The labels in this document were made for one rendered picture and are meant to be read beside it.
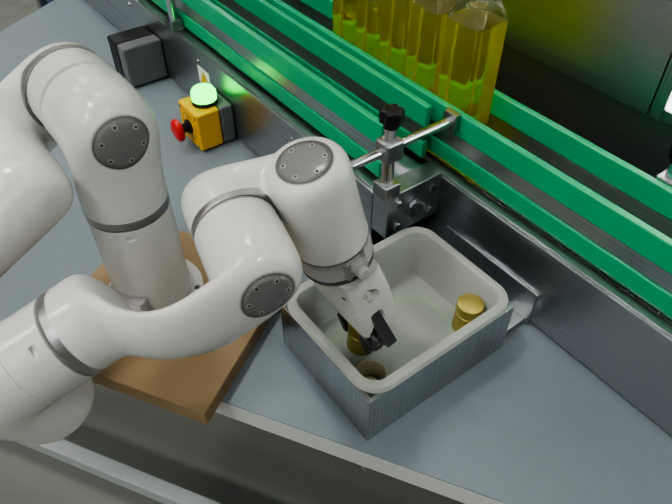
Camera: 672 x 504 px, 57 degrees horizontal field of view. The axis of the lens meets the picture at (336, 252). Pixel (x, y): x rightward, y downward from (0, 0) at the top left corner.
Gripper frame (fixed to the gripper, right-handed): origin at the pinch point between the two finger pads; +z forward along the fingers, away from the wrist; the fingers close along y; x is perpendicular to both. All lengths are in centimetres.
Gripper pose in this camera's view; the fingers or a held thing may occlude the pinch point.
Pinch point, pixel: (362, 326)
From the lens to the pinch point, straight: 75.0
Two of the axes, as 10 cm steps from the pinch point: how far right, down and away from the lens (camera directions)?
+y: -5.9, -5.7, 5.7
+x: -7.8, 5.8, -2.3
